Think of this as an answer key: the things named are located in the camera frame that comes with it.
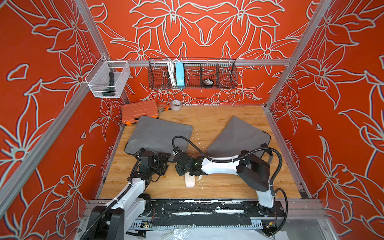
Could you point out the grey laptop bag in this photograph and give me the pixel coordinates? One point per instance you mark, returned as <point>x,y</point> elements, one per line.
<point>156,135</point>
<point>236,137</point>

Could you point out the orange handled pliers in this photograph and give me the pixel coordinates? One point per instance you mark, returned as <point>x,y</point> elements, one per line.
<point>165,109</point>

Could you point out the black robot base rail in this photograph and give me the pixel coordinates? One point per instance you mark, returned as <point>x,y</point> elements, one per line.
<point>213,213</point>

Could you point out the clear plastic wall bin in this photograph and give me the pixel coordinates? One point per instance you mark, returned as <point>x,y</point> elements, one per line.
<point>98,77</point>

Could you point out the black wire wall basket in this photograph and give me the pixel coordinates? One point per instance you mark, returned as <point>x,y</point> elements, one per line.
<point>162,73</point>

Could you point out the orange tool case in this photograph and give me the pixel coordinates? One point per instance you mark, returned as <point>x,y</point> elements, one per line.
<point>131,113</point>

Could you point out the light blue box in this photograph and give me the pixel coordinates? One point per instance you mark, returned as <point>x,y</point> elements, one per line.
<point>180,76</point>

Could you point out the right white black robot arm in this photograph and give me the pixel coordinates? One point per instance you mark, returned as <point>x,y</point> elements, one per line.
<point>258,168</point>

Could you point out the dark green flashlight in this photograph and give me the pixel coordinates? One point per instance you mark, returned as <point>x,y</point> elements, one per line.
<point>110,90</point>

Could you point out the clear tape roll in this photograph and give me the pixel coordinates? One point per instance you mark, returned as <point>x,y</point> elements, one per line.
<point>176,105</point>

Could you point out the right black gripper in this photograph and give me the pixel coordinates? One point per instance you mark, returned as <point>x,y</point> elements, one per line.
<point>180,170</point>

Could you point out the pink computer mouse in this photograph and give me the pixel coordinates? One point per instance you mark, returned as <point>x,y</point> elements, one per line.
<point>189,181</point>

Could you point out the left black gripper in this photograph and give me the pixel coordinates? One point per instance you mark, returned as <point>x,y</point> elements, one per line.
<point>162,162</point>

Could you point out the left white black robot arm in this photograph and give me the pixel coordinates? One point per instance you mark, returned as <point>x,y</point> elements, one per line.
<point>113,220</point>

